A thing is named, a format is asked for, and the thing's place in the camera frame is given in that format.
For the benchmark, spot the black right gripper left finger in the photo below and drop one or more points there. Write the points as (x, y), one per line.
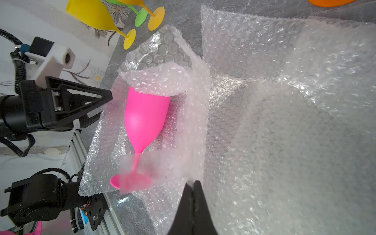
(183, 221)

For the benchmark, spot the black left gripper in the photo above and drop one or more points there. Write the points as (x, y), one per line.
(52, 109)

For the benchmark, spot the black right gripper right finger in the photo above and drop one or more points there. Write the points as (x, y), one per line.
(202, 221)

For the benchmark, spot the pink glass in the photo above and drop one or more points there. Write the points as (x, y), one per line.
(144, 118)

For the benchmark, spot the yellow glass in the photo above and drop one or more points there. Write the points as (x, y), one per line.
(96, 15)

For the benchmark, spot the clear bubble wrap sheet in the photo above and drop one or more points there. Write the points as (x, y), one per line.
(163, 65)
(291, 144)

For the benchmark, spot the green plastic wine glass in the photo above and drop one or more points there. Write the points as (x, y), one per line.
(120, 12)

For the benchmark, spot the orange glass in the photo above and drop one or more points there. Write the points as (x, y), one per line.
(330, 3)

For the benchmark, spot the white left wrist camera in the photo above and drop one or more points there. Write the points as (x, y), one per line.
(47, 58)

